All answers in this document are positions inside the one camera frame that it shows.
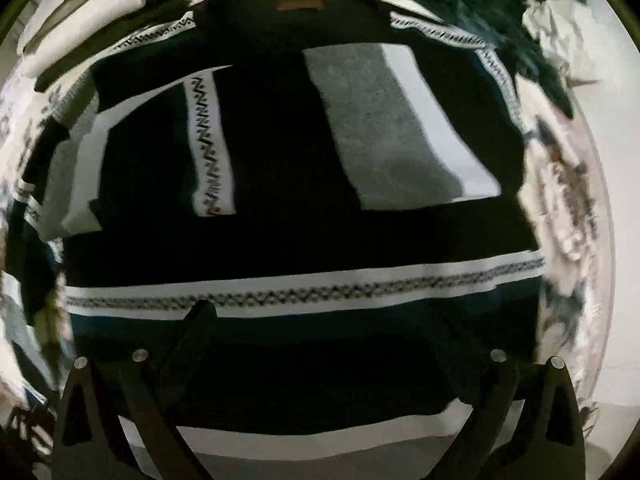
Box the black patterned knit sweater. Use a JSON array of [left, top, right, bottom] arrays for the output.
[[14, 0, 549, 480]]

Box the floral bed sheet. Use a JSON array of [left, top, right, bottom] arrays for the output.
[[0, 0, 616, 461]]

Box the crumpled white cloth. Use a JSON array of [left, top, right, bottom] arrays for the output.
[[522, 0, 606, 84]]

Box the beige folded garment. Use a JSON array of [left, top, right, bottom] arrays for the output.
[[16, 0, 202, 94]]

